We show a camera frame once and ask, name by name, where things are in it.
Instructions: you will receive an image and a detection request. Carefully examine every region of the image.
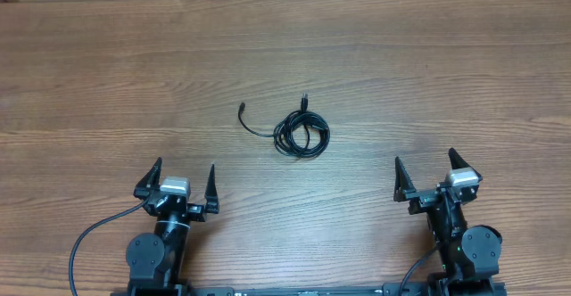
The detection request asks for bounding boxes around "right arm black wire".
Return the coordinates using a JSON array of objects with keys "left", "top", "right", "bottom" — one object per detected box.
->
[{"left": 398, "top": 244, "right": 441, "bottom": 296}]

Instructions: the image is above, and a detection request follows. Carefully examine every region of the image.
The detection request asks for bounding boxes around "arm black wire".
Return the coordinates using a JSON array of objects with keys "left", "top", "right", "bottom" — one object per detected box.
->
[
  {"left": 398, "top": 244, "right": 441, "bottom": 296},
  {"left": 68, "top": 195, "right": 153, "bottom": 296}
]

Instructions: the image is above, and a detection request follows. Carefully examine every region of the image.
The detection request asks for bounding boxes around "black cable with barrel plug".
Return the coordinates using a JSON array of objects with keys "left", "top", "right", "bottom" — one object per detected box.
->
[{"left": 237, "top": 102, "right": 286, "bottom": 154}]

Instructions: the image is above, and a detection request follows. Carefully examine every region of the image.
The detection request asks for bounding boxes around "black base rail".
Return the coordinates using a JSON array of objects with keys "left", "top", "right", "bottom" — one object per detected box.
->
[{"left": 111, "top": 281, "right": 508, "bottom": 296}]

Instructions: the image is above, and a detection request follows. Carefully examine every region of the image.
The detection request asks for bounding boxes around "black USB cable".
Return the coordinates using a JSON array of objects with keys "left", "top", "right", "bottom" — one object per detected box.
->
[{"left": 272, "top": 93, "right": 332, "bottom": 160}]

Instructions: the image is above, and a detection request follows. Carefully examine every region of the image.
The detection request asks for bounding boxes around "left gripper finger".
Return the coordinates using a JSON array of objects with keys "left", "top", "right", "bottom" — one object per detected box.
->
[
  {"left": 204, "top": 165, "right": 219, "bottom": 214},
  {"left": 135, "top": 157, "right": 162, "bottom": 189}
]

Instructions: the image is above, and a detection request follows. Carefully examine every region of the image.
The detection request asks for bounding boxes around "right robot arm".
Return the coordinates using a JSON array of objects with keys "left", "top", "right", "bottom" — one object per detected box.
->
[{"left": 393, "top": 148, "right": 507, "bottom": 296}]

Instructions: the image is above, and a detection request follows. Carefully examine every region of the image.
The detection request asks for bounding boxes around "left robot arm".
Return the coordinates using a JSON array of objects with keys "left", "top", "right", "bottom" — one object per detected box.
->
[{"left": 126, "top": 159, "right": 219, "bottom": 295}]

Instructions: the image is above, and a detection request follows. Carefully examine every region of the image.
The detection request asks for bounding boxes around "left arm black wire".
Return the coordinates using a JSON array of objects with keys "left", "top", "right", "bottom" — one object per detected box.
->
[{"left": 68, "top": 195, "right": 153, "bottom": 296}]

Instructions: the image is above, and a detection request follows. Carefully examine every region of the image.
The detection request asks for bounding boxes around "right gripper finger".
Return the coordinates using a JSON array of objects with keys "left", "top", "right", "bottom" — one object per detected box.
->
[
  {"left": 448, "top": 148, "right": 483, "bottom": 181},
  {"left": 393, "top": 157, "right": 416, "bottom": 201}
]

